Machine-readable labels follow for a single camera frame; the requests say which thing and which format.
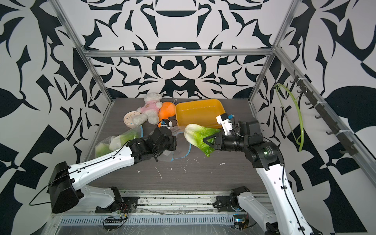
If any clear zipper bag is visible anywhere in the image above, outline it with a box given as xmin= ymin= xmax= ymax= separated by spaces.
xmin=95 ymin=125 xmax=144 ymax=158
xmin=157 ymin=127 xmax=192 ymax=162

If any chinese cabbage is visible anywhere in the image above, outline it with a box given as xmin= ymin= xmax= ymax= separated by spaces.
xmin=109 ymin=130 xmax=141 ymax=151
xmin=184 ymin=124 xmax=221 ymax=157
xmin=95 ymin=143 xmax=113 ymax=158

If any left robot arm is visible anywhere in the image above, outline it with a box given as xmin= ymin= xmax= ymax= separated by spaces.
xmin=48 ymin=127 xmax=177 ymax=214

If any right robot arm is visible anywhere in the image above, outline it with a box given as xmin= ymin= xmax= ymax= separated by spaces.
xmin=203 ymin=114 xmax=314 ymax=235

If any orange plush toy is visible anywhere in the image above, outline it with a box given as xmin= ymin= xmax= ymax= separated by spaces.
xmin=158 ymin=101 xmax=175 ymax=120

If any white teddy bear pink shirt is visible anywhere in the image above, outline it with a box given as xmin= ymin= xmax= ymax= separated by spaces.
xmin=133 ymin=93 xmax=163 ymax=126

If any small pink alarm clock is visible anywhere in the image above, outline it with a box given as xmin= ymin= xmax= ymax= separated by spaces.
xmin=123 ymin=111 xmax=140 ymax=128

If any yellow plastic tray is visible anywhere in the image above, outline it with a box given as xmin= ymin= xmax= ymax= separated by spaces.
xmin=175 ymin=99 xmax=225 ymax=129

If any right small circuit board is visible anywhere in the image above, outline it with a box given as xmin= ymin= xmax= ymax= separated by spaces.
xmin=234 ymin=214 xmax=249 ymax=231

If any small circuit board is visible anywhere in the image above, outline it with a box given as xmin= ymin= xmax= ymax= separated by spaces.
xmin=234 ymin=214 xmax=249 ymax=231
xmin=102 ymin=216 xmax=128 ymax=231

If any left small circuit board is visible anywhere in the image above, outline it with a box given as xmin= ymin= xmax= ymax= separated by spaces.
xmin=102 ymin=216 xmax=128 ymax=231

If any black hook rack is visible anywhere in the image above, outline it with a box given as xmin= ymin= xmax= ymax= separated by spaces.
xmin=291 ymin=70 xmax=359 ymax=156

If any green hoop on wall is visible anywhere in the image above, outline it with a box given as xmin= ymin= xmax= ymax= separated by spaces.
xmin=273 ymin=83 xmax=305 ymax=152

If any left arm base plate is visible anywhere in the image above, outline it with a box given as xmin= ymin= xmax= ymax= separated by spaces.
xmin=95 ymin=197 xmax=139 ymax=213

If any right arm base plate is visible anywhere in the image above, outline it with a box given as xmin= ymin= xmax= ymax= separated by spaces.
xmin=213 ymin=193 xmax=240 ymax=212

